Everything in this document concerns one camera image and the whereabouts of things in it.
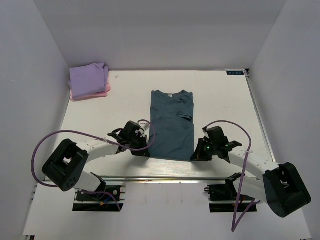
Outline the aluminium front rail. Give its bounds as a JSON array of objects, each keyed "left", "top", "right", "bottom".
[{"left": 43, "top": 174, "right": 283, "bottom": 183}]

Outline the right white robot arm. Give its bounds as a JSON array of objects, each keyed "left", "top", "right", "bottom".
[{"left": 191, "top": 126, "right": 312, "bottom": 218}]

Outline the teal blue t shirt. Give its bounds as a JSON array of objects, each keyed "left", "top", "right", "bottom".
[{"left": 148, "top": 90, "right": 195, "bottom": 161}]

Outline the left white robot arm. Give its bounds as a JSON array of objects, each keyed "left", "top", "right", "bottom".
[{"left": 42, "top": 119, "right": 155, "bottom": 200}]

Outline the dark blue corner label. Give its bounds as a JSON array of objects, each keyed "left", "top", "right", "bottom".
[{"left": 226, "top": 71, "right": 245, "bottom": 76}]

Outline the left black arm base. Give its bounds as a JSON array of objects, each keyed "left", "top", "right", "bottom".
[{"left": 72, "top": 185, "right": 126, "bottom": 213}]

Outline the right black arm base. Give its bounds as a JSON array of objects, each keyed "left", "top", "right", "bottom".
[{"left": 204, "top": 173, "right": 241, "bottom": 213}]

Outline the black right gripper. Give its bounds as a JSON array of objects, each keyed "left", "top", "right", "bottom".
[{"left": 191, "top": 138, "right": 218, "bottom": 162}]

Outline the pink folded t shirt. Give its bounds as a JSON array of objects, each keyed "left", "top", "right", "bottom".
[{"left": 69, "top": 65, "right": 112, "bottom": 102}]

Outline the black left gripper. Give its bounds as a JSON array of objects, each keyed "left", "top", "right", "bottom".
[{"left": 128, "top": 134, "right": 150, "bottom": 158}]

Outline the lavender folded t shirt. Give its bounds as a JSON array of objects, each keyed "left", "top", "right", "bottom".
[{"left": 67, "top": 63, "right": 110, "bottom": 99}]

